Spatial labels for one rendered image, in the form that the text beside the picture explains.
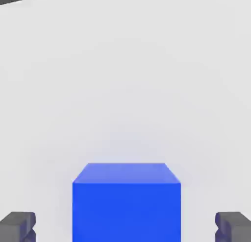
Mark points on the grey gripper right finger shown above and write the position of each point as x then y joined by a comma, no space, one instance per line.
235,229

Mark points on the small blue cube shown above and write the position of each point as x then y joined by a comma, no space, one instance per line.
126,210

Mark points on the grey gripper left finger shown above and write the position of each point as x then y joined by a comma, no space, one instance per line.
13,228

